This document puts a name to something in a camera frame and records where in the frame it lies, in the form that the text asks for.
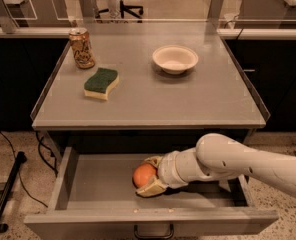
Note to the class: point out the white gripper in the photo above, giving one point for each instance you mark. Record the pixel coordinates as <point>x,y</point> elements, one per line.
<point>167,170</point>

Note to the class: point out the orange fruit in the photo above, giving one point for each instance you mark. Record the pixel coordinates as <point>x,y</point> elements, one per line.
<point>142,174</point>

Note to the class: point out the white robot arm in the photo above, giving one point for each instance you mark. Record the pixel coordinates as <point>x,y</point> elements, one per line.
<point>215,157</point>

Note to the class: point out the grey open top drawer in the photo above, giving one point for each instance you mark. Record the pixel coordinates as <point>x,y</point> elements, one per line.
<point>94,198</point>

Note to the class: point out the grey cabinet table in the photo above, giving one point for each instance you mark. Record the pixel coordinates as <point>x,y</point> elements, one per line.
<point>211,95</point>

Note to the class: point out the green yellow sponge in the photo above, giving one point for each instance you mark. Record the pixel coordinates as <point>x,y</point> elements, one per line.
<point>101,83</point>

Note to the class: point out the white bowl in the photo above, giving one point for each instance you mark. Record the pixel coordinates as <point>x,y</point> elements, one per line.
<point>175,59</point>

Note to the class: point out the orange soda can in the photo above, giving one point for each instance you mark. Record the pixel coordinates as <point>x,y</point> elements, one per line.
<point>81,47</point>

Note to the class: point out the black metal stand leg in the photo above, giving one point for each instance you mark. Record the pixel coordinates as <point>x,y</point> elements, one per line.
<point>6,189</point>

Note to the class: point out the black drawer handle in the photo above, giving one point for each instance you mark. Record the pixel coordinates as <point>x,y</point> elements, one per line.
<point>166,234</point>

